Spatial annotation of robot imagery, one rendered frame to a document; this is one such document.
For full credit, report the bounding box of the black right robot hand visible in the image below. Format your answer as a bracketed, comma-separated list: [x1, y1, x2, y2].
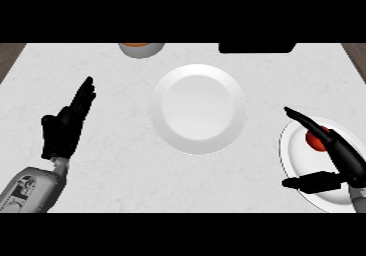
[280, 106, 366, 195]

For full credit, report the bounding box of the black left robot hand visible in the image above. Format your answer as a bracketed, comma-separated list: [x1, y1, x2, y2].
[40, 76, 97, 160]

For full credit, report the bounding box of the red tomato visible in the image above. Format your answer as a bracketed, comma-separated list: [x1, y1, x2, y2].
[304, 125, 331, 153]

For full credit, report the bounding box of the large white oval plate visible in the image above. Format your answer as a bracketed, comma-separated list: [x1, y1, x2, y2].
[149, 63, 249, 156]

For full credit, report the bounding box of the grey bowl with orange content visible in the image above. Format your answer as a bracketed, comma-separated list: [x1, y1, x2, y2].
[116, 43, 167, 60]

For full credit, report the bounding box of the black appliance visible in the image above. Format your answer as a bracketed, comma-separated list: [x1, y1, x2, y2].
[217, 43, 297, 55]

